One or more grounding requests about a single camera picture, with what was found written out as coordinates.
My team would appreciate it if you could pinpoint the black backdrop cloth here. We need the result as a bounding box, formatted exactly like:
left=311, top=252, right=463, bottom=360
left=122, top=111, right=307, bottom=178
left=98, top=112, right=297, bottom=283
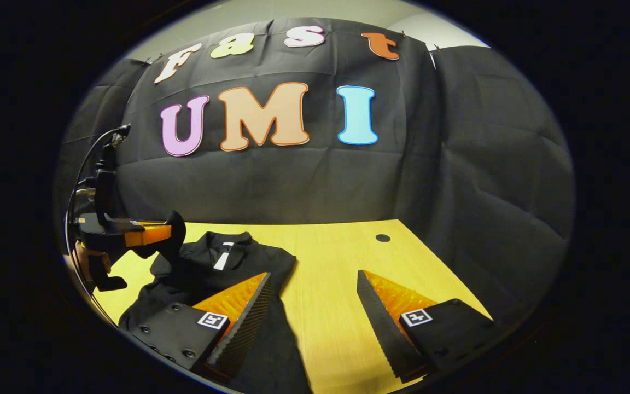
left=55, top=18, right=575, bottom=329

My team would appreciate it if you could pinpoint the black button-up shirt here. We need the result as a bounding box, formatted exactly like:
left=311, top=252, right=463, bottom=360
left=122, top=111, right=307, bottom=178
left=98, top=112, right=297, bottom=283
left=119, top=211, right=313, bottom=394

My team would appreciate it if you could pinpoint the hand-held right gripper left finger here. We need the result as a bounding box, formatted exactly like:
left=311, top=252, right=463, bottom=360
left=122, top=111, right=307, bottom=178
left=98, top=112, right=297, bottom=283
left=128, top=271, right=275, bottom=381

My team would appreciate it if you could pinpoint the thin black cable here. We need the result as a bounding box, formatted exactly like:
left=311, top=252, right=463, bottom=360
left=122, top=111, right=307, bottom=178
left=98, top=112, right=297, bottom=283
left=65, top=126, right=130, bottom=307

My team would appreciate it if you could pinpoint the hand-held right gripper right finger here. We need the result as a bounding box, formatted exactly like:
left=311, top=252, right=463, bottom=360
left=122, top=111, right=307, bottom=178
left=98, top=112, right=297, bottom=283
left=357, top=269, right=504, bottom=384

